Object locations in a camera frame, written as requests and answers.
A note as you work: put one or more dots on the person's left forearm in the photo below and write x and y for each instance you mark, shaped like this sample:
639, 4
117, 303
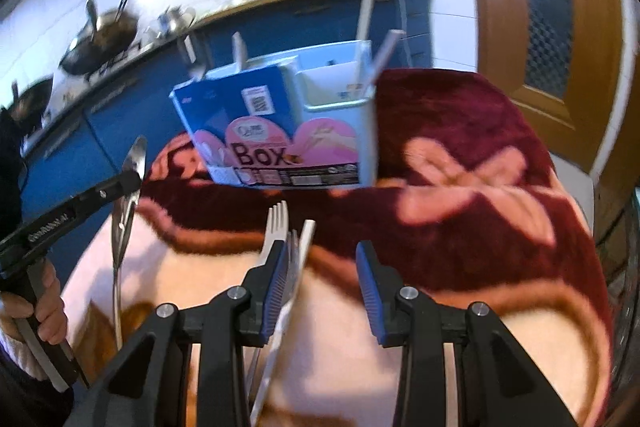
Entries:
12, 352

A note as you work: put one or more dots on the steel knife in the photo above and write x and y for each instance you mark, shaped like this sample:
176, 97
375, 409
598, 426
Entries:
135, 157

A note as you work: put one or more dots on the white plastic utensil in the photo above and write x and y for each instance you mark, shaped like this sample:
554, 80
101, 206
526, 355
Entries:
305, 242

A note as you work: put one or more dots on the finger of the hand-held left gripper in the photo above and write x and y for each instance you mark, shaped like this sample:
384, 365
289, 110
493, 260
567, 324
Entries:
107, 193

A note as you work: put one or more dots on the small dark wok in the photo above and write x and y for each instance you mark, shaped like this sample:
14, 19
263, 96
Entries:
32, 102

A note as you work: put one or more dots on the large dark wok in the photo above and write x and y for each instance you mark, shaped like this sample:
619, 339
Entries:
100, 47

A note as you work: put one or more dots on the wooden door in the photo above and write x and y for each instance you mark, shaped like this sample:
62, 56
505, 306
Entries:
590, 32

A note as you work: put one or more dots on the steel ladle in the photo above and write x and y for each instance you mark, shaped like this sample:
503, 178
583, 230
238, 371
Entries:
92, 14

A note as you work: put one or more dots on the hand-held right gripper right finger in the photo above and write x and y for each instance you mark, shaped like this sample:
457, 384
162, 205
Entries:
372, 292

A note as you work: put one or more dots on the grey plastic spoon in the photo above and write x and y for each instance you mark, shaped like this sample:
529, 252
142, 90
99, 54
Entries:
240, 52

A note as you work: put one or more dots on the gas stove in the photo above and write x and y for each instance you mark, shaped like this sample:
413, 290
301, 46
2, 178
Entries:
120, 59

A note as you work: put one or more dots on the wooden chopstick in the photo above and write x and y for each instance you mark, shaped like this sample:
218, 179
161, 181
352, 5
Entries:
387, 52
365, 22

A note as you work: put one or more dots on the person's left hand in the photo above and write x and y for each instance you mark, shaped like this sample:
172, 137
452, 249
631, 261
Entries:
50, 307

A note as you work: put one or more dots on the floral fleece blanket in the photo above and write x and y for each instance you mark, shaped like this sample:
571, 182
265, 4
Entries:
450, 217

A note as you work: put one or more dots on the plain steel fork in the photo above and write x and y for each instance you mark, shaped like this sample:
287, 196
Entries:
294, 257

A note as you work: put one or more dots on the steel kettle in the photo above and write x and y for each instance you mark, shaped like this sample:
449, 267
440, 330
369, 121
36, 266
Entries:
175, 21

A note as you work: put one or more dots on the metal fork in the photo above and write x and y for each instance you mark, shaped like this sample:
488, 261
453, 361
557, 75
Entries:
277, 222

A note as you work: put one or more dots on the blue chopsticks box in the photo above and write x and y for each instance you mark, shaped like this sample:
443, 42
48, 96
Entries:
270, 122

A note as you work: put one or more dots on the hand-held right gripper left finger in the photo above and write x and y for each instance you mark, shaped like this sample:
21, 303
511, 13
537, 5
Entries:
277, 287

